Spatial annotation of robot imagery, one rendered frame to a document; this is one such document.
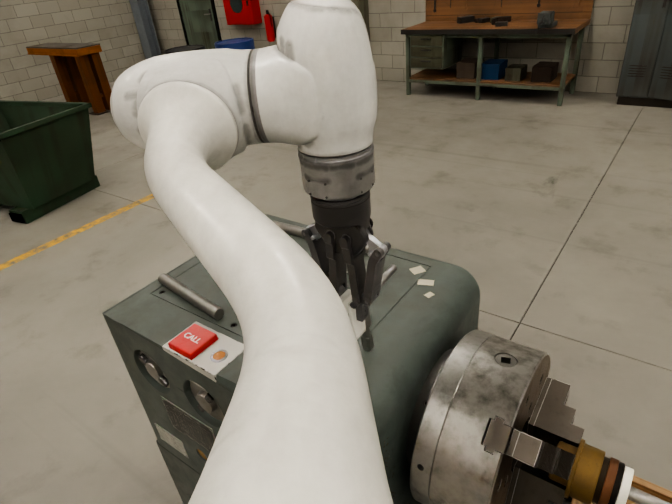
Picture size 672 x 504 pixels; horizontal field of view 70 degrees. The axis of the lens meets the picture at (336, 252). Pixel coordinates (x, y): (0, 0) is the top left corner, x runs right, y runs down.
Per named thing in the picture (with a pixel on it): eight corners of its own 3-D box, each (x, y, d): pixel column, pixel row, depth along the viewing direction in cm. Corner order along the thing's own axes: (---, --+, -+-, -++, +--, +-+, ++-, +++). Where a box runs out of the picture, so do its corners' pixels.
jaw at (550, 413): (509, 413, 82) (532, 362, 89) (508, 429, 85) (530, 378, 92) (580, 442, 76) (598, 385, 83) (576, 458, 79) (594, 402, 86)
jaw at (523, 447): (495, 450, 79) (481, 448, 69) (504, 420, 80) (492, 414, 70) (567, 483, 73) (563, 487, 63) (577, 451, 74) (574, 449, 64)
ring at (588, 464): (549, 463, 72) (619, 494, 67) (566, 419, 78) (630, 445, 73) (541, 499, 77) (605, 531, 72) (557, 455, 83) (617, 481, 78)
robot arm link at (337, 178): (345, 163, 52) (349, 212, 55) (388, 136, 58) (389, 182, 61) (281, 152, 57) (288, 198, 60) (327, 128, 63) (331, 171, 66)
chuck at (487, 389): (424, 549, 81) (435, 409, 67) (490, 428, 103) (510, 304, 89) (476, 582, 76) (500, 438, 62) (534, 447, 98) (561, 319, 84)
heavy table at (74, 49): (48, 107, 853) (24, 47, 801) (71, 101, 883) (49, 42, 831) (97, 115, 767) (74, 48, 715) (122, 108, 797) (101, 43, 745)
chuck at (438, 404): (405, 538, 83) (412, 399, 68) (475, 421, 105) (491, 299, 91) (424, 549, 81) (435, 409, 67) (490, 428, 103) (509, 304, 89)
